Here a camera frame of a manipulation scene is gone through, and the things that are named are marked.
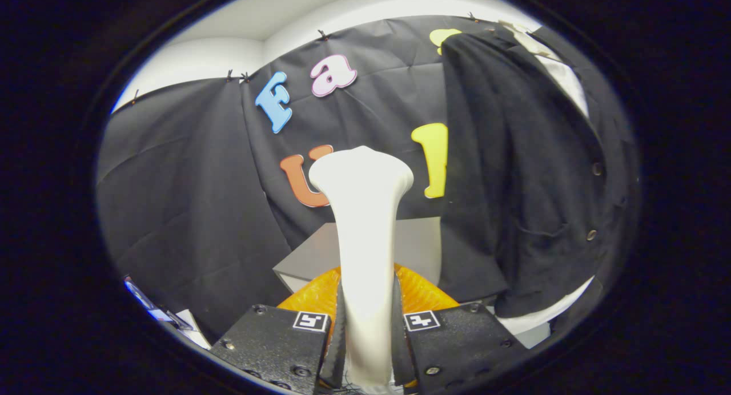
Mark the black backdrop cloth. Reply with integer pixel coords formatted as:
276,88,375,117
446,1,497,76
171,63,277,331
96,14,606,345

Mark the white paper sheet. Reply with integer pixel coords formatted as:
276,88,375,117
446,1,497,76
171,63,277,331
174,309,212,350

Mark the grey cabinet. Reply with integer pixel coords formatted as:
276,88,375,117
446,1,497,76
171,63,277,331
272,217,443,296

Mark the white blue panel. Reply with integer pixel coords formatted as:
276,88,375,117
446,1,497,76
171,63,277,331
124,276,183,330

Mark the white garment steamer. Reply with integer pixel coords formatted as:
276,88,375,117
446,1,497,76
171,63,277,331
308,146,415,395

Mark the black jacket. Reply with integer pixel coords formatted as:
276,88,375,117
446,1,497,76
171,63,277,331
440,27,637,319

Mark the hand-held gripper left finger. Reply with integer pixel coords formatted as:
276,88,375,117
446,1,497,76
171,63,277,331
208,264,348,394

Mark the white torso form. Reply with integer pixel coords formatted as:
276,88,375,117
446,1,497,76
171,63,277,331
497,21,597,350

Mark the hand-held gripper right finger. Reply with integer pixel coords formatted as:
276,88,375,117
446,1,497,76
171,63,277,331
391,263,529,391

